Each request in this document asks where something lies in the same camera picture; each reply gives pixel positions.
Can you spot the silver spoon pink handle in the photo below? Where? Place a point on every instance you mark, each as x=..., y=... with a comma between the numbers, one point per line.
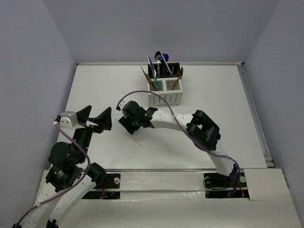
x=157, y=58

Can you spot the blue spoon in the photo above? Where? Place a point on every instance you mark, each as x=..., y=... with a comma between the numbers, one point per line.
x=162, y=59

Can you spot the white utensil container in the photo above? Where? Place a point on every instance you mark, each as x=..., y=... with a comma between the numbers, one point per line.
x=170, y=90

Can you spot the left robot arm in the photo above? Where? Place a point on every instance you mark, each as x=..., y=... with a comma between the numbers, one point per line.
x=71, y=175

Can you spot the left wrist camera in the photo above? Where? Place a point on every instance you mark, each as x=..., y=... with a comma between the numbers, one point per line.
x=67, y=119

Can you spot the purple spoon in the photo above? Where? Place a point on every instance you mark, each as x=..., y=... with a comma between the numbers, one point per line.
x=166, y=57

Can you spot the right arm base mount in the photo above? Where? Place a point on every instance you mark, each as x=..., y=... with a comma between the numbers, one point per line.
x=215, y=188

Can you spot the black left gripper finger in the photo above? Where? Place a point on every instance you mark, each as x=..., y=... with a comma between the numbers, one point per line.
x=104, y=120
x=83, y=114

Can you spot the gold fork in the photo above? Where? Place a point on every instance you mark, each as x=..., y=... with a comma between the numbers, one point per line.
x=177, y=80

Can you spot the silver knife teal handle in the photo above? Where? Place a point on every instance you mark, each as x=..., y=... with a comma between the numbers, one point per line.
x=157, y=87

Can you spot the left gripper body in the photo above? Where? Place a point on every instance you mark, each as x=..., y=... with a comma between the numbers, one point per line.
x=90, y=127

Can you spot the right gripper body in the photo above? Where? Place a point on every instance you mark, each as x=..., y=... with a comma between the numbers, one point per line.
x=131, y=124

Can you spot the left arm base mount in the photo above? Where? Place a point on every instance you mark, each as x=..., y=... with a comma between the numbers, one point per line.
x=110, y=190

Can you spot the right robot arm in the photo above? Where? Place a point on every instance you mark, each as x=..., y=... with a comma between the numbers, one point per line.
x=203, y=132

